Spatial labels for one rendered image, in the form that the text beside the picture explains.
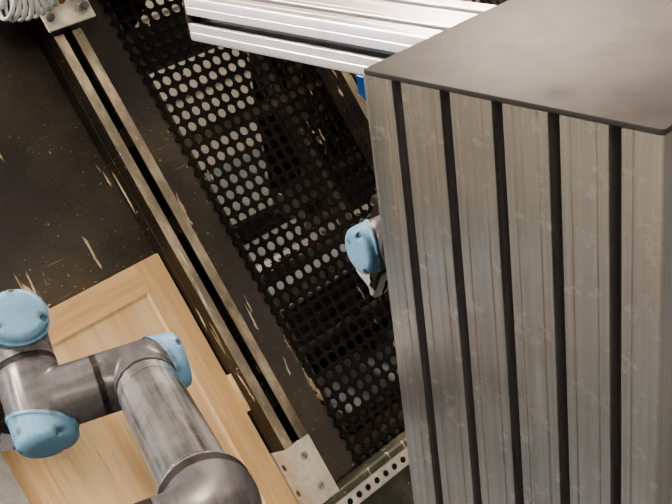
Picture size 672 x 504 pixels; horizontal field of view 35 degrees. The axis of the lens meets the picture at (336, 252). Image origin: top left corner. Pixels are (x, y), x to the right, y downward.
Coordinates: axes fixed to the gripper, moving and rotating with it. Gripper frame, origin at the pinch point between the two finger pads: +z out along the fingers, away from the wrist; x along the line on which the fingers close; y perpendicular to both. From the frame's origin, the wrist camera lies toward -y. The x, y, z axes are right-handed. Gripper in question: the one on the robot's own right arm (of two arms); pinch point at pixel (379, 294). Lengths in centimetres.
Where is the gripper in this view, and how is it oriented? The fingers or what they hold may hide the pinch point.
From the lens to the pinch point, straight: 190.2
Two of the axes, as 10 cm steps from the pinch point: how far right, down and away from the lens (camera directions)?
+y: -6.9, -6.3, 3.6
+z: -2.2, 6.5, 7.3
